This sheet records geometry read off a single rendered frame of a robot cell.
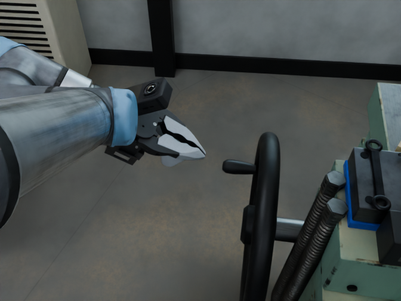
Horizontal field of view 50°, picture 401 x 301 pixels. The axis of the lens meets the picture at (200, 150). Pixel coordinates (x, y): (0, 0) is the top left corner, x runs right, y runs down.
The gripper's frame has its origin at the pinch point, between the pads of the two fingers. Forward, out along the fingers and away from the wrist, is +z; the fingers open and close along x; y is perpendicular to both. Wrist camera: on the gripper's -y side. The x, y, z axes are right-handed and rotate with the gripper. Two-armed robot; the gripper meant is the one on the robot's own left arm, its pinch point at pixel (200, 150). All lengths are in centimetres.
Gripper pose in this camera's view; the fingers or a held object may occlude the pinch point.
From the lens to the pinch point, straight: 71.9
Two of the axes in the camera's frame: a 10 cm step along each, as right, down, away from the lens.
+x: -1.5, 7.7, -6.2
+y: -5.0, 4.9, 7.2
